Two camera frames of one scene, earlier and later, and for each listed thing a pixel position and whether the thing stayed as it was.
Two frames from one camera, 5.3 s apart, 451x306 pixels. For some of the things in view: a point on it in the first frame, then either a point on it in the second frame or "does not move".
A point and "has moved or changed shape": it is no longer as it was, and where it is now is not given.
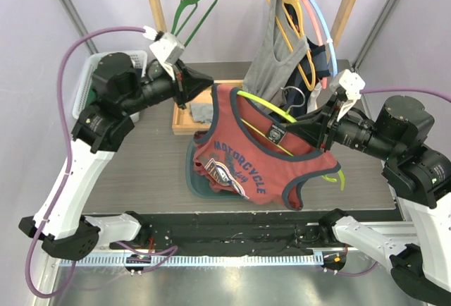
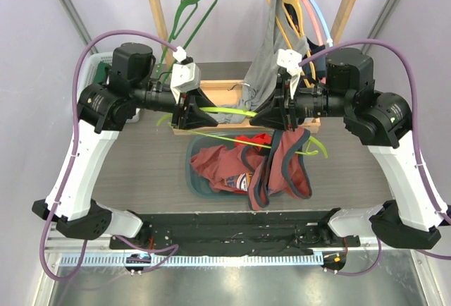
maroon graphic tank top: [253, 151] has moved or changed shape
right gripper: [326, 130] -> [287, 109]
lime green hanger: [287, 115] -> [246, 113]
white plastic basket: [139, 58] does not move
